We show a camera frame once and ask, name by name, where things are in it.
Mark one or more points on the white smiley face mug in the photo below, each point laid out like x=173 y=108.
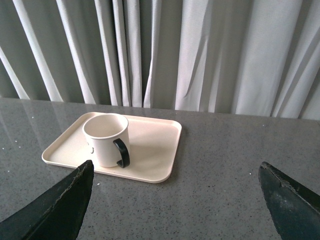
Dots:
x=108 y=138

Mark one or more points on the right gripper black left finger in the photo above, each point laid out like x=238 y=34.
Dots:
x=57 y=214

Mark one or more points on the cream rectangular tray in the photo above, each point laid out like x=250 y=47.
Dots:
x=153 y=144

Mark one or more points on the grey pleated curtain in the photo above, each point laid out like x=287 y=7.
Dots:
x=245 y=57

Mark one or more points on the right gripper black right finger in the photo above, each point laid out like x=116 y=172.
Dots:
x=294 y=208

